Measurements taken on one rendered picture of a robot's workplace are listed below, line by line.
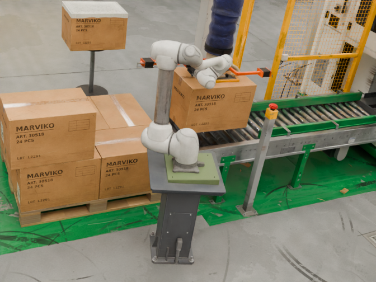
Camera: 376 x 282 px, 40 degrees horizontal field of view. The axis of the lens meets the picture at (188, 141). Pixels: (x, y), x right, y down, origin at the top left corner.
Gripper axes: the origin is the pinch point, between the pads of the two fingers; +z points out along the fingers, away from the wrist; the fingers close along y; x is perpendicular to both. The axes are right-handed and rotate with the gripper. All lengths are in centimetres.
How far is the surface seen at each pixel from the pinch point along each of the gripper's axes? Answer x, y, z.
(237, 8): 30, -46, -10
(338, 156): 166, 95, -30
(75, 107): -90, 26, -12
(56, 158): -106, 61, -22
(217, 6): 17.1, -44.3, -2.3
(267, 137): 52, 44, -54
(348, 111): 197, 66, 4
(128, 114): -29, 66, 39
